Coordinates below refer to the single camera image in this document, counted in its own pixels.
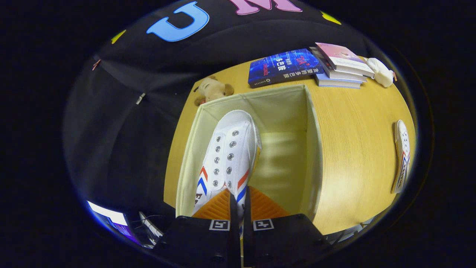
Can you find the grey cover book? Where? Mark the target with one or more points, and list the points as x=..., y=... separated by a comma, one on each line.
x=320, y=61

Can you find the light blue cover book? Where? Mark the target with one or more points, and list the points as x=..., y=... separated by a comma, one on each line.
x=336, y=83

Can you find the red clip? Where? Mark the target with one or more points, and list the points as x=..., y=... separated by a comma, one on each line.
x=96, y=64

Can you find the white plush toy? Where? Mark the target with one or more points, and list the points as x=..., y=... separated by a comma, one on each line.
x=381, y=72

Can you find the white keyboard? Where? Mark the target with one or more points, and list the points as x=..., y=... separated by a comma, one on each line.
x=150, y=225

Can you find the pink cover book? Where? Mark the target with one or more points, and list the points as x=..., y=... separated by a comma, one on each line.
x=340, y=54

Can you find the white canvas shoe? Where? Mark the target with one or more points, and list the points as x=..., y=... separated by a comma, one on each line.
x=230, y=149
x=402, y=149

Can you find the silver clip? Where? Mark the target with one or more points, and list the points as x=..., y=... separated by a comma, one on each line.
x=140, y=98

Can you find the beige fabric storage box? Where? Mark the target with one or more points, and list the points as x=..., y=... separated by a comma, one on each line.
x=282, y=156

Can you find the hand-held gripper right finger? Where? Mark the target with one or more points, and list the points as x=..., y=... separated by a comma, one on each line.
x=290, y=242

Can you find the dark blue book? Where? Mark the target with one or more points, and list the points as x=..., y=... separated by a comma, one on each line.
x=282, y=67

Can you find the computer monitor screen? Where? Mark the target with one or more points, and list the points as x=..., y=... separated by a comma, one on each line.
x=108, y=216

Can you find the brown plush toy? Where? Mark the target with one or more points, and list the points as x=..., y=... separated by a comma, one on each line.
x=212, y=89

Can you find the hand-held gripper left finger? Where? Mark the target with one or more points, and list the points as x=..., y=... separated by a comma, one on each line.
x=197, y=242

